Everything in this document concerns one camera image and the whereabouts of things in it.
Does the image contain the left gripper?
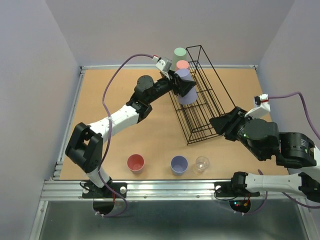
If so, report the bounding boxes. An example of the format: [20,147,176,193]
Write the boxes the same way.
[146,69,196,104]

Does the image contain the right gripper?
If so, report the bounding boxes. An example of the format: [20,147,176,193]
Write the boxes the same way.
[209,105,266,161]

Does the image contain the large lavender plastic cup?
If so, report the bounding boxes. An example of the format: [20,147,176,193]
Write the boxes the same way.
[175,69,198,105]

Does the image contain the salmon pink plastic cup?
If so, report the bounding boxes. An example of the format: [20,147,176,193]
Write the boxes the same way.
[175,60,190,73]

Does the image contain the black wire dish rack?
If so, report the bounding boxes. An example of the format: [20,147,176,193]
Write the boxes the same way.
[169,45,236,145]

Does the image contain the mint green plastic cup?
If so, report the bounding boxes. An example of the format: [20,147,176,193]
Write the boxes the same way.
[171,47,187,71]

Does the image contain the clear plastic cup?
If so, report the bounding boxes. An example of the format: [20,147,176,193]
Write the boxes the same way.
[194,156,210,173]

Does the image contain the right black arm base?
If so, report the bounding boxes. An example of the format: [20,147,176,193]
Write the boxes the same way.
[214,181,261,198]

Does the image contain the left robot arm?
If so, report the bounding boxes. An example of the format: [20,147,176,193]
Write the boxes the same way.
[65,71,196,197]

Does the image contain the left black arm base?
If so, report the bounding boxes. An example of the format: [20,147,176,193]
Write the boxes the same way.
[79,180,128,199]

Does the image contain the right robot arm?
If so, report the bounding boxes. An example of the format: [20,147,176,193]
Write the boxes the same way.
[209,107,320,203]

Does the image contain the small lavender plastic cup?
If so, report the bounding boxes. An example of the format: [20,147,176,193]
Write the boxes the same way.
[170,155,189,176]

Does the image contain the red plastic cup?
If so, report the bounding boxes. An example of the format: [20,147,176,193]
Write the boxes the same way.
[127,154,145,175]

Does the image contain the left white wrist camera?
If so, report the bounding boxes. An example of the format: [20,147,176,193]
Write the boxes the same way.
[152,55,173,80]

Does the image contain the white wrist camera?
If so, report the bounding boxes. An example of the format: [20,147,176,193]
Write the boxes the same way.
[152,55,173,80]
[245,93,271,119]

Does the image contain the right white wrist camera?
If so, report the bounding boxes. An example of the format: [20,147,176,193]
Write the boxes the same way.
[245,93,271,119]

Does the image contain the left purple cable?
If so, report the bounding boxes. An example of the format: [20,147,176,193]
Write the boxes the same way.
[93,53,161,218]

